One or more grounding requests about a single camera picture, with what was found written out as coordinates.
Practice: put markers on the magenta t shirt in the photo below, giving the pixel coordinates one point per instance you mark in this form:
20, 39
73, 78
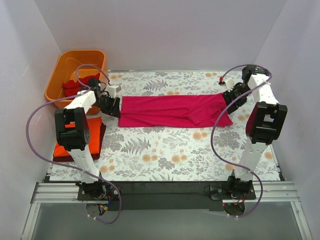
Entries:
176, 111

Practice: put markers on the aluminium frame rail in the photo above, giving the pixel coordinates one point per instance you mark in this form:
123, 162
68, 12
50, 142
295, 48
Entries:
69, 192

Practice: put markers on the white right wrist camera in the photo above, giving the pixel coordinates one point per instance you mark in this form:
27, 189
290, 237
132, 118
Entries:
228, 83

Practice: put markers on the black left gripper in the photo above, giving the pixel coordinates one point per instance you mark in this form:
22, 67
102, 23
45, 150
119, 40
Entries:
111, 105

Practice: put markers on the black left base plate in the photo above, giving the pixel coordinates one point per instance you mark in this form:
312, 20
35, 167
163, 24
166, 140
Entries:
97, 191

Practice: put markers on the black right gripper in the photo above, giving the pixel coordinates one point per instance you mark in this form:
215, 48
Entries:
232, 98

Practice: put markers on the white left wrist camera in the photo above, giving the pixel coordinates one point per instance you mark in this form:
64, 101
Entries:
113, 90

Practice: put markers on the orange plastic bin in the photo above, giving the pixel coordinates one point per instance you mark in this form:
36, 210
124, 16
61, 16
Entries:
65, 70

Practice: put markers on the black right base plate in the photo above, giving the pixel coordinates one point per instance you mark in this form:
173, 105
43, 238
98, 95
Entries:
219, 190

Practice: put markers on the floral patterned table mat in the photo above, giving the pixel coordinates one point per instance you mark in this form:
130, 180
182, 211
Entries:
171, 154

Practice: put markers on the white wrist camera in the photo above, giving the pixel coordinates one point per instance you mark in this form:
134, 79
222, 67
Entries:
113, 90
228, 83

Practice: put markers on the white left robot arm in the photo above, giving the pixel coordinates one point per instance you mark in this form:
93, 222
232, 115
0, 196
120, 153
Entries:
73, 133

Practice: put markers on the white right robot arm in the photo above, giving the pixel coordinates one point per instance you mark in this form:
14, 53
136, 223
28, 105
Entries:
263, 126

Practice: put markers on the red t shirt in bin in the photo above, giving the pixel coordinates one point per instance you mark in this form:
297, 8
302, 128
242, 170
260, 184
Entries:
71, 88

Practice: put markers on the folded dark red t shirt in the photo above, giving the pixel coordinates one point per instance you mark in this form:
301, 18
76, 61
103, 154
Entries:
100, 145

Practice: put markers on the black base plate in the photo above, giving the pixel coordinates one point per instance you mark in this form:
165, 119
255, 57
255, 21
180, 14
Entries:
219, 190
97, 191

